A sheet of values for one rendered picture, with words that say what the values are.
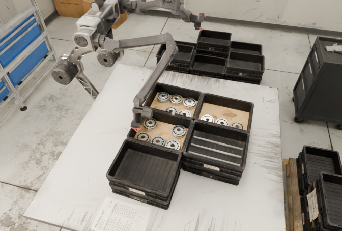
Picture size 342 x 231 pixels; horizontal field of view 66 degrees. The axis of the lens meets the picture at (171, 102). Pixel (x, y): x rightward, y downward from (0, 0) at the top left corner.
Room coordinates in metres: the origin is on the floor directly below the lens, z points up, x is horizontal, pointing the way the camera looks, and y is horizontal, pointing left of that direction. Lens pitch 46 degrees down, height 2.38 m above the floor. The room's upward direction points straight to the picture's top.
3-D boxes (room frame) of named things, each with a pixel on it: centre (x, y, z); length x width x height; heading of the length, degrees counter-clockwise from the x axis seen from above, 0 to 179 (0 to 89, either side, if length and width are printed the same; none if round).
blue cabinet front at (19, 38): (2.58, 1.71, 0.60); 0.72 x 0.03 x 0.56; 166
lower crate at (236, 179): (1.03, -0.31, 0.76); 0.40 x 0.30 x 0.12; 72
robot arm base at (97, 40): (1.45, 0.45, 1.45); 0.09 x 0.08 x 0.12; 166
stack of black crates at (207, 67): (2.46, -0.45, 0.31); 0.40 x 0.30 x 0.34; 76
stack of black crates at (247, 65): (2.36, -0.83, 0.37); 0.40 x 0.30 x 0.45; 76
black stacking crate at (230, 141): (1.03, -0.31, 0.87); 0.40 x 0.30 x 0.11; 72
